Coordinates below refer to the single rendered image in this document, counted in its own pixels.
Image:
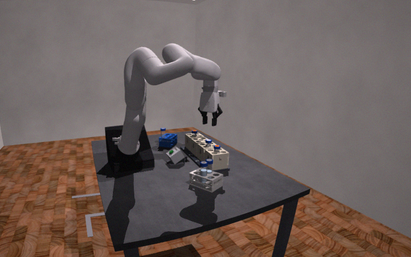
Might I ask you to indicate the white tube rack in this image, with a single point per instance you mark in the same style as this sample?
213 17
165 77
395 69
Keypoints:
211 185

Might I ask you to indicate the grey sloped desk with green key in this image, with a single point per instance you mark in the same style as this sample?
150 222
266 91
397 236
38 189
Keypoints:
176 157

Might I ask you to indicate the beige block with round holes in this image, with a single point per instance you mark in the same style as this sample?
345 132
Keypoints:
201 150
188 139
194 142
220 159

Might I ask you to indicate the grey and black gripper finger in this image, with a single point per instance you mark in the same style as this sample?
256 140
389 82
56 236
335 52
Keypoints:
204 115
215 115

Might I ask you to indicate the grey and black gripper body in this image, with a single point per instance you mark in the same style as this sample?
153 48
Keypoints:
209 101

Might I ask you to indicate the blue tube rack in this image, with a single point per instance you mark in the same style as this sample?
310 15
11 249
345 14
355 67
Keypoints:
169 141

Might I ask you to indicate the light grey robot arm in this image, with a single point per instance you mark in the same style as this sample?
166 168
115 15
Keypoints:
155 72

